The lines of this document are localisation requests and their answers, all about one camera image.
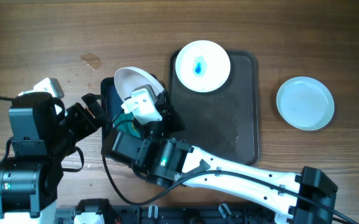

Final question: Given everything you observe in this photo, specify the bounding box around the green yellow sponge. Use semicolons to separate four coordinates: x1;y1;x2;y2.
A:
114;113;140;138

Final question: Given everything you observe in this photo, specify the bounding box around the white plate blue stain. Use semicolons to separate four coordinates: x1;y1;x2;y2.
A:
276;77;335;131
114;67;165;101
175;40;231;93

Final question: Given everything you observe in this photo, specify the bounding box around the white plate blue stain front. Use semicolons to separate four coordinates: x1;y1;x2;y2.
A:
276;77;335;131

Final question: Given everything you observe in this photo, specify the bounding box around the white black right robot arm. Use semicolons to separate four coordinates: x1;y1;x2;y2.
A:
102;105;338;223

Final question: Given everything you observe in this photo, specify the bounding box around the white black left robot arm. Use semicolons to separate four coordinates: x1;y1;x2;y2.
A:
0;92;109;223

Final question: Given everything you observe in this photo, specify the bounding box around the black water basin tray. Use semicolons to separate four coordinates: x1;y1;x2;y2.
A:
100;73;161;156

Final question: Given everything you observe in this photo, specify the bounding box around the dark brown serving tray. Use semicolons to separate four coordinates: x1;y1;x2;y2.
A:
169;50;260;166

